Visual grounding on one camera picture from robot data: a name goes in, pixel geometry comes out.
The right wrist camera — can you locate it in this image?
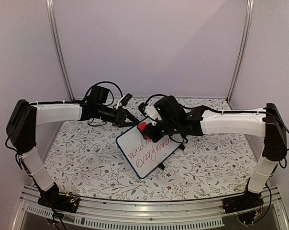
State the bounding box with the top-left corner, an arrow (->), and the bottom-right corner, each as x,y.
138,94 -> 187,126

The right rear aluminium post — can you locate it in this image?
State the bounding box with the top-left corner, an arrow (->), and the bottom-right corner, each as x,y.
226,0 -> 254,104

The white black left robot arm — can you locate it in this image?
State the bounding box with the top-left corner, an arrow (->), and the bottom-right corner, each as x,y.
5,82 -> 140,208

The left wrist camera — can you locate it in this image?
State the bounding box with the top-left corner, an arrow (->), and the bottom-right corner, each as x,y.
115,93 -> 133,109

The small whiteboard blue frame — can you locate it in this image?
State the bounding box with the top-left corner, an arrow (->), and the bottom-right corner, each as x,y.
116,126 -> 183,179

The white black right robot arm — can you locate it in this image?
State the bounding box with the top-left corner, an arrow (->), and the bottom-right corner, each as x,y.
139,103 -> 288,209

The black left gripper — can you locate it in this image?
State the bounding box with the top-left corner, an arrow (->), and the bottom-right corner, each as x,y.
97,104 -> 140,128

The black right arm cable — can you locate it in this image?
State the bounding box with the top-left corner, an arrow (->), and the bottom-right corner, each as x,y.
178,103 -> 289,225

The front aluminium rail frame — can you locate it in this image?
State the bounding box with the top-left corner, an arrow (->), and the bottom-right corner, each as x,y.
11,185 -> 289,230

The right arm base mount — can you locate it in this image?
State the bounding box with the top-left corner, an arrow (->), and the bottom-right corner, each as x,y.
222,191 -> 264,214

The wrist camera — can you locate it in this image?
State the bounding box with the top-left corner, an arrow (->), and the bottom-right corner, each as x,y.
138,94 -> 187,126
115,93 -> 133,109

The left rear aluminium post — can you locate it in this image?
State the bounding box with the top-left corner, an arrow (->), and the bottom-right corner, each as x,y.
45,0 -> 75,100

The wire whiteboard stand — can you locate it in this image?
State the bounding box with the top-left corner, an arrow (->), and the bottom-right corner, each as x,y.
157,144 -> 186,171

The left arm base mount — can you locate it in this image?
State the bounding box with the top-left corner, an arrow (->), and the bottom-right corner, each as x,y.
36,183 -> 79,213

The aluminium post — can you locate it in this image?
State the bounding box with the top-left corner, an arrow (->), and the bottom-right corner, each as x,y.
226,0 -> 254,104
45,0 -> 75,100

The red whiteboard eraser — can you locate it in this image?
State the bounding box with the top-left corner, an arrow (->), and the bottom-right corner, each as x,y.
137,122 -> 147,132

